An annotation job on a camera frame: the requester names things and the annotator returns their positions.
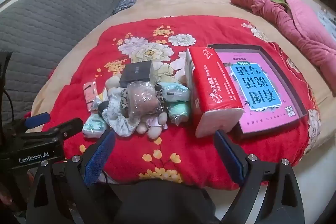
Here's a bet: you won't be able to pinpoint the pink hair clip card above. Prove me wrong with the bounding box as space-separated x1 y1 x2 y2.
83 81 99 111

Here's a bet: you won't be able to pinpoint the red tissue pack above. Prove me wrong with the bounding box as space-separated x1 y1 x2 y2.
185 47 244 138

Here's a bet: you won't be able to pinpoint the beige bed sheet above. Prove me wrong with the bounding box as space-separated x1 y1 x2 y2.
30 0 336 161

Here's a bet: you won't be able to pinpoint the clear bag with brown puff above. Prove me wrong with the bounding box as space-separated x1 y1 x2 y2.
127 81 164 119

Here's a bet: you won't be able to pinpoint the blue patterned cloth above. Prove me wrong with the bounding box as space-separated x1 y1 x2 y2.
113 0 137 14

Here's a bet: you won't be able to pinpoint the white plush toy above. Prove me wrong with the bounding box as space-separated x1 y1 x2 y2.
105 76 168 139

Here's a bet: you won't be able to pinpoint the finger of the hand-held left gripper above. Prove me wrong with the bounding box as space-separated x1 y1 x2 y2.
20 118 84 146
14 112 51 132

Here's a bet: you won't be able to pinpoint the grey quilted cover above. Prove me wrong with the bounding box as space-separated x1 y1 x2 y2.
0 0 124 119

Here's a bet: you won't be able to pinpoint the mint green packet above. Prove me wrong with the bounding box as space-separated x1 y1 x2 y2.
167 102 191 125
160 82 191 102

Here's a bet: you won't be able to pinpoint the red floral blanket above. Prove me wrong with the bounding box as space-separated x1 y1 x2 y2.
42 15 322 190

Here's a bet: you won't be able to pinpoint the white floral scrunchie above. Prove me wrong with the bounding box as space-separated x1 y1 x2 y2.
102 94 137 138

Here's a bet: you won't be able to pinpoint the pink quilt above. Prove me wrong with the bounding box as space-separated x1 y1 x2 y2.
230 0 336 72

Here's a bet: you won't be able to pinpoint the grey shallow box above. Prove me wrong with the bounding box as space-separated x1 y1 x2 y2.
207 43 308 140

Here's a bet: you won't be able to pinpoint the dark small box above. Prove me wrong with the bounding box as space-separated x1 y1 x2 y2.
119 60 153 88

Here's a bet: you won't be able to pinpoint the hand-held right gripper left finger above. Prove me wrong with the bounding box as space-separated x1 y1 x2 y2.
26 130 124 224

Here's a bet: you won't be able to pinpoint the small floral tissue pack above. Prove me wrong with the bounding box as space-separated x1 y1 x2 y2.
82 115 107 138

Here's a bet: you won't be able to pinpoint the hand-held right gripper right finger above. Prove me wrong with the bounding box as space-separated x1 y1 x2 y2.
214 130 306 224

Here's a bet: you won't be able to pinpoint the pink book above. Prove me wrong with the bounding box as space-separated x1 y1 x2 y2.
218 52 302 134

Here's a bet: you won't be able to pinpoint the dark pants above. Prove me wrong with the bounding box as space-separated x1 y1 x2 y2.
113 179 218 224

